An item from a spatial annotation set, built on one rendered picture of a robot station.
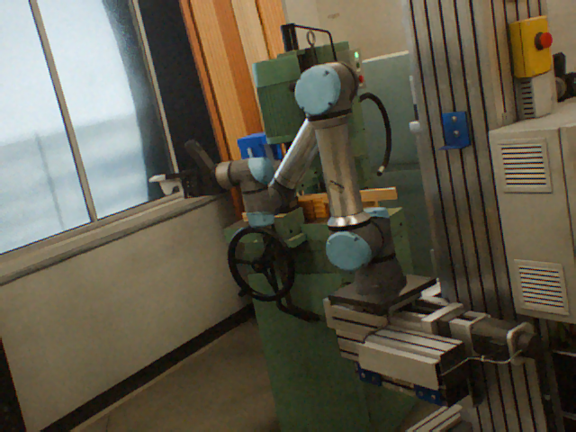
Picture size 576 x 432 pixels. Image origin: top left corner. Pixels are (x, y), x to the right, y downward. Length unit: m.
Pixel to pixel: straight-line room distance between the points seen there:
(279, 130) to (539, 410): 1.34
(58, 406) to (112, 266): 0.69
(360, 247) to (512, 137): 0.45
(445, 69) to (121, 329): 2.46
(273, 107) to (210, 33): 1.61
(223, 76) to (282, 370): 1.93
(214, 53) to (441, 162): 2.50
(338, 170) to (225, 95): 2.48
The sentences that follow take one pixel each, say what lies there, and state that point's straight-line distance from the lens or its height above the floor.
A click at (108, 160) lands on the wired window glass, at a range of 4.00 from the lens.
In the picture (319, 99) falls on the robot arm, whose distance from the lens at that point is 1.88.
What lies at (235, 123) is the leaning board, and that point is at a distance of 4.36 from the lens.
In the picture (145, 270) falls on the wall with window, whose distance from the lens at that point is 4.04.
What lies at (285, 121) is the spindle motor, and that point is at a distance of 2.81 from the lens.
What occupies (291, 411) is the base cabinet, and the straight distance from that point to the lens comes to 3.15.
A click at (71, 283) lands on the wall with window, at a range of 3.75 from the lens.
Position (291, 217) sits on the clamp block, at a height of 0.94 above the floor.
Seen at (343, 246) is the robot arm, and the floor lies 1.00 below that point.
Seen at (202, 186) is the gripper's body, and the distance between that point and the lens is 2.15.
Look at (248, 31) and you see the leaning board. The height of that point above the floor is 1.69.
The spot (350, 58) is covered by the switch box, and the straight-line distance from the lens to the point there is 3.03.
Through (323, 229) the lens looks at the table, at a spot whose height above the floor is 0.88.
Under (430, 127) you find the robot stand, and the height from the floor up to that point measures 1.24.
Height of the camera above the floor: 1.50
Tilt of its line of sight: 12 degrees down
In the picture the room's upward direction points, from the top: 12 degrees counter-clockwise
